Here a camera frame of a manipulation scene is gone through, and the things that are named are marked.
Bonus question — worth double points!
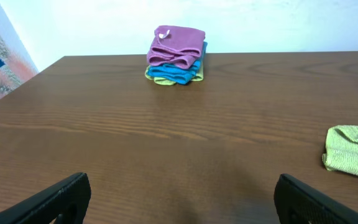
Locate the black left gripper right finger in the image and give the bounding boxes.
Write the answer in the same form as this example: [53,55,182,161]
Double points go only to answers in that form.
[273,174,358,224]

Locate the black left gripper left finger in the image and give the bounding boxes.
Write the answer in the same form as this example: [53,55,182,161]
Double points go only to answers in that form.
[0,172,91,224]

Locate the folded blue cloth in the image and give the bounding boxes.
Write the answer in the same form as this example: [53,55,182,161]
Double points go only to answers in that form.
[147,42,208,85]

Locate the folded yellow-green cloth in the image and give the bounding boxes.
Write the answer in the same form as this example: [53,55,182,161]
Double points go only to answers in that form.
[144,60,204,86]

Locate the light green cloth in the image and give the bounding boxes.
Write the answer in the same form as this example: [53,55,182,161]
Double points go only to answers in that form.
[322,125,358,176]

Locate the folded purple cloth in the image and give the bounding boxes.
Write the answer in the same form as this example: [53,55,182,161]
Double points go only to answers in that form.
[147,26,205,69]

